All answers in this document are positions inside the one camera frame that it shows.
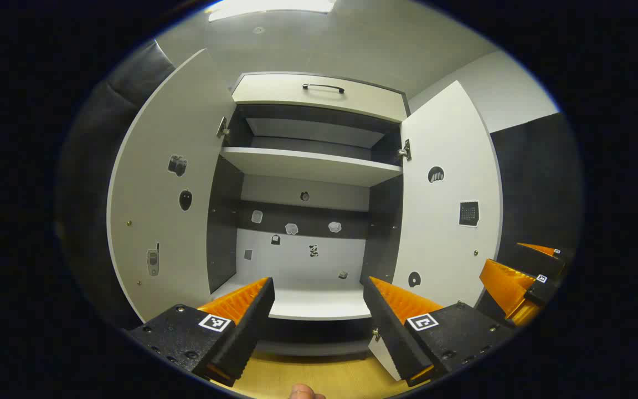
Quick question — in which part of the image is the grey cabinet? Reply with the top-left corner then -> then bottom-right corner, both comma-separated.
207,71 -> 411,358

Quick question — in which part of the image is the cabinet flap door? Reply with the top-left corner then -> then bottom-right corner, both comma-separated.
231,72 -> 410,124

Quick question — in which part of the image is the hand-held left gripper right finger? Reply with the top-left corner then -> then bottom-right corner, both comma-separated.
362,275 -> 517,387

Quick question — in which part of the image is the ceiling light panel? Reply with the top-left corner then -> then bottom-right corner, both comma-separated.
207,0 -> 337,23

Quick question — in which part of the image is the white cabinet shelf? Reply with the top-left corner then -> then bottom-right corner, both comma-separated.
211,282 -> 373,321
220,146 -> 404,188

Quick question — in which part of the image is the grey cabinet door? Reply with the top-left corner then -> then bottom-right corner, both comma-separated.
368,80 -> 503,383
106,48 -> 236,323

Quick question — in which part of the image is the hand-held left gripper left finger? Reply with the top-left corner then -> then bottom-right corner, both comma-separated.
127,277 -> 276,387

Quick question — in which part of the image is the black backdrop cloth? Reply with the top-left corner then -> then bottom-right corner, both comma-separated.
56,40 -> 176,333
474,112 -> 583,328

